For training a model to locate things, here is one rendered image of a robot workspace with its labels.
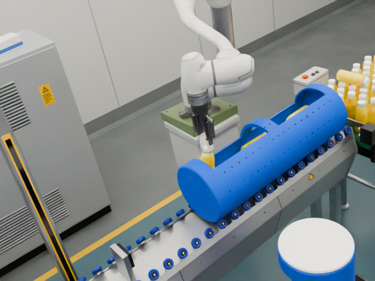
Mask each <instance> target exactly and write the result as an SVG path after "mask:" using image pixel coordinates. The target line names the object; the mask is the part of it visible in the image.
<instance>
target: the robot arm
mask: <svg viewBox="0 0 375 281"><path fill-rule="evenodd" d="M195 1H196V0H174V4H175V6H176V9H177V12H178V14H179V17H180V19H181V21H182V23H183V24H184V25H185V26H186V27H187V28H188V29H189V30H190V31H192V32H193V33H195V34H197V35H198V36H200V37H202V38H203V39H205V40H207V41H208V42H210V43H211V44H213V45H214V46H216V51H217V56H216V59H215V60H205V59H204V57H203V56H202V55H201V54H200V53H199V52H190V53H188V54H186V55H184V56H183V57H182V59H181V93H182V98H183V100H184V104H185V108H183V109H181V110H179V114H180V115H179V116H180V118H181V119H182V118H186V117H190V118H191V119H192V122H193V126H194V131H195V133H196V132H197V133H198V135H199V140H200V145H201V149H203V146H204V145H207V149H208V152H211V151H212V150H214V147H213V138H215V130H214V118H212V119H211V118H210V117H209V114H211V113H213V112H215V111H218V110H220V107H219V106H216V105H213V104H212V103H211V99H212V98H214V97H220V96H229V95H234V94H239V93H242V92H244V91H246V90H247V89H249V88H250V86H251V85H252V75H253V74H254V59H253V58H252V57H251V56H249V55H246V54H241V53H240V52H239V51H238V50H236V49H235V42H234V31H233V19H232V8H231V2H232V0H206V1H207V3H208V5H209V6H210V10H211V18H212V23H213V28H211V27H210V26H208V25H207V24H206V23H204V22H203V21H201V20H199V19H198V18H197V17H196V16H195V15H194V6H195ZM203 128H204V131H205V133H204V131H203ZM205 135H206V137H205Z"/></svg>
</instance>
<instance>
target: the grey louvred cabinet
mask: <svg viewBox="0 0 375 281"><path fill-rule="evenodd" d="M15 34H18V35H20V38H21V40H22V42H23V46H21V47H19V48H17V49H15V50H12V51H10V52H8V53H6V54H3V55H1V56H0V107H1V108H2V109H3V111H4V113H5V115H6V118H7V120H8V122H9V124H10V126H11V129H12V131H13V134H14V135H15V137H16V140H17V142H18V145H19V147H20V149H21V151H22V153H23V156H24V158H25V160H26V162H27V164H28V167H29V169H30V171H31V173H32V175H33V178H34V180H35V182H36V184H37V186H38V189H39V191H40V194H41V196H42V198H43V200H44V202H45V205H46V207H47V209H48V211H49V213H50V216H51V218H52V220H53V222H54V224H55V227H56V229H57V231H58V233H59V235H60V238H61V240H64V239H66V238H67V237H69V236H70V235H72V234H74V233H76V232H77V231H79V230H81V229H82V228H84V227H86V226H87V225H89V224H91V223H92V222H94V221H96V220H97V219H99V218H101V217H102V216H104V215H106V214H107V213H109V212H111V211H112V210H111V208H110V204H111V202H110V199H109V196H108V193H107V190H106V187H105V185H104V182H103V179H102V176H101V174H100V170H99V167H98V165H97V162H96V159H95V156H94V153H93V150H92V147H91V145H90V142H89V139H88V136H87V133H86V131H85V128H84V124H83V122H82V119H81V116H80V113H79V111H78V107H77V105H76V102H75V99H74V96H73V93H72V91H71V88H70V85H69V82H68V79H67V77H66V73H65V70H64V68H63V65H62V62H61V59H60V56H59V53H58V51H57V48H56V45H55V43H54V42H53V41H51V40H49V39H47V38H45V37H43V36H41V35H39V34H37V33H35V32H33V31H31V30H29V29H25V30H22V31H19V32H16V33H15ZM45 250H47V247H46V245H45V243H44V241H43V239H42V237H41V235H40V232H39V230H38V228H37V226H36V224H35V222H34V220H33V218H32V216H31V214H30V212H29V210H28V207H27V205H26V203H25V201H24V199H23V197H22V195H21V193H20V191H19V189H18V187H17V185H16V182H15V180H14V178H13V176H12V174H11V172H10V170H9V168H8V166H7V164H6V161H5V160H4V157H3V155H2V153H1V151H0V277H2V276H4V275H5V274H7V273H9V272H10V271H12V270H14V269H16V268H17V267H19V266H20V265H22V264H24V263H25V262H27V261H29V260H30V259H32V258H34V257H36V256H37V255H39V254H41V253H42V252H44V251H45Z"/></svg>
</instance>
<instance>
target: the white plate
mask: <svg viewBox="0 0 375 281"><path fill-rule="evenodd" d="M278 250H279V252H280V255H281V256H282V258H283V259H284V261H285V262H286V263H288V264H289V265H290V266H292V267H293V268H295V269H297V270H300V271H302V272H307V273H313V274H322V273H330V272H333V271H336V270H338V269H340V268H342V267H343V266H345V265H346V264H347V263H348V262H349V261H350V260H351V258H352V256H353V254H354V240H353V238H352V236H351V234H350V233H349V232H348V230H346V229H345V228H344V227H343V226H341V225H339V224H338V223H336V222H333V221H330V220H327V219H321V218H309V219H302V220H299V221H296V222H293V223H292V224H290V225H289V226H287V227H286V228H285V229H284V230H283V231H282V233H281V235H280V237H279V239H278Z"/></svg>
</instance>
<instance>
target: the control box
mask: <svg viewBox="0 0 375 281"><path fill-rule="evenodd" d="M316 70H318V71H319V73H315V71H316ZM328 72H329V70H328V69H323V68H320V67H317V66H314V67H312V68H311V69H309V70H308V71H306V72H304V73H303V74H301V75H299V76H298V77H296V78H294V79H293V82H294V94H295V95H297V93H298V92H299V91H300V90H302V89H304V88H305V87H307V86H309V85H311V84H324V85H326V86H327V85H328V81H329V74H328ZM307 73H308V74H307ZM312 73H315V75H311V74H312ZM303 75H308V76H309V77H307V78H306V79H304V78H302V76H303Z"/></svg>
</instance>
